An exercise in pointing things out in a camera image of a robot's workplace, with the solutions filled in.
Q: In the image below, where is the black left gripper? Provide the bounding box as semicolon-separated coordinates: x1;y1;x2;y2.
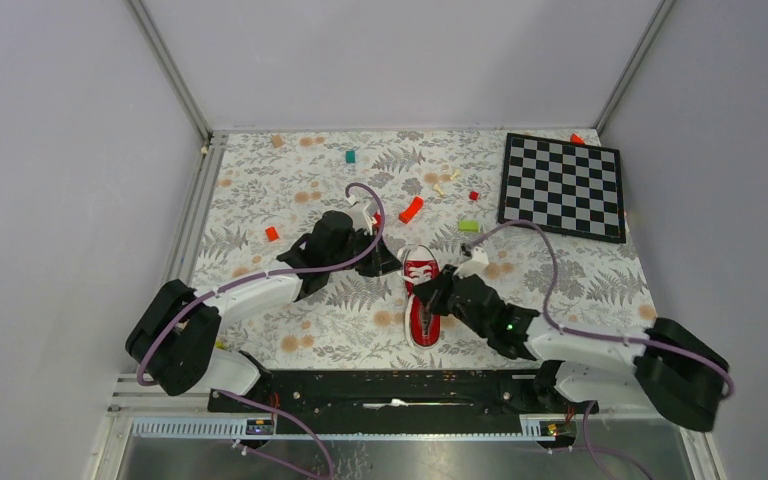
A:
327;226;402;278

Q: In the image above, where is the red canvas sneaker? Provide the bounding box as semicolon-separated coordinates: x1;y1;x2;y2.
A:
399;245;441;349

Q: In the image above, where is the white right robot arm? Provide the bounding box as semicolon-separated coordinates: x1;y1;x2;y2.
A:
413;265;731;432

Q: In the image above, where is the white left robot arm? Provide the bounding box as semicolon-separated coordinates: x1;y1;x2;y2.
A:
125;211;402;411

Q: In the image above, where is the small orange cube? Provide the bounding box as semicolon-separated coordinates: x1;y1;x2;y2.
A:
265;227;280;242

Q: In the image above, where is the green rectangular block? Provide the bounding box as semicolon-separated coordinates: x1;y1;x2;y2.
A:
457;220;481;233

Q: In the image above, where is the floral patterned table mat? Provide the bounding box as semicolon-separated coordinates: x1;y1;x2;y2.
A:
192;131;657;369

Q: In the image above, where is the orange red curved block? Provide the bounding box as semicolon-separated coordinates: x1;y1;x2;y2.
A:
398;196;424;224

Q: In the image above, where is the black grey chessboard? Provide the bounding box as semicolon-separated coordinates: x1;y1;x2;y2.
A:
497;133;627;244

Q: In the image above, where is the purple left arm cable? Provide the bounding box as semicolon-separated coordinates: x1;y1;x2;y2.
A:
135;182;387;480

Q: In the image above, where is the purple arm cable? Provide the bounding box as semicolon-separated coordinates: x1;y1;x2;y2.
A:
463;219;735;480
135;182;387;480

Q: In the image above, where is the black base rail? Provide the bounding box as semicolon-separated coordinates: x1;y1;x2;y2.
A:
246;369;587;436

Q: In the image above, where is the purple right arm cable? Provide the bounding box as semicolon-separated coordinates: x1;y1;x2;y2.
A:
463;219;735;480

